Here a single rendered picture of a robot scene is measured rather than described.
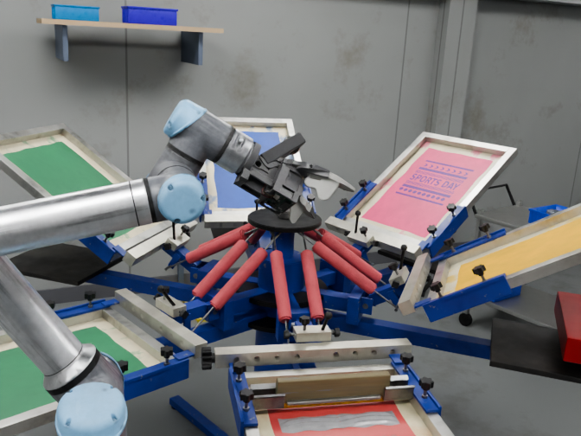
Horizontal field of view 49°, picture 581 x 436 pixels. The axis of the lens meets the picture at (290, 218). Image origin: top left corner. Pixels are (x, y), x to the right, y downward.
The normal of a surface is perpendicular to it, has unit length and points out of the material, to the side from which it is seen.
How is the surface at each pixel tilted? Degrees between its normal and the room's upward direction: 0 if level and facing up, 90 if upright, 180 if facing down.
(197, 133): 87
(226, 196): 32
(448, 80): 90
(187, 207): 90
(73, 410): 8
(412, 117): 90
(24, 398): 0
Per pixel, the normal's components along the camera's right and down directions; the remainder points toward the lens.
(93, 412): 0.09, -0.91
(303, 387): 0.21, 0.28
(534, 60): 0.44, 0.27
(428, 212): -0.35, -0.73
